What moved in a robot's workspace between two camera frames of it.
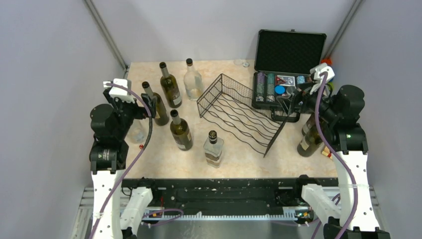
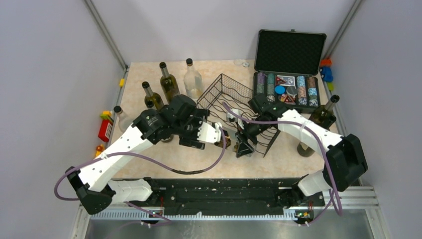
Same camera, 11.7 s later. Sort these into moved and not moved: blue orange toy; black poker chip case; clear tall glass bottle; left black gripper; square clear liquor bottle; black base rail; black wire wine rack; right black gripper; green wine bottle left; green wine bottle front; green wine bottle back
Moved: right black gripper; square clear liquor bottle; green wine bottle front; left black gripper
Not moved: black wire wine rack; black base rail; green wine bottle left; black poker chip case; green wine bottle back; blue orange toy; clear tall glass bottle
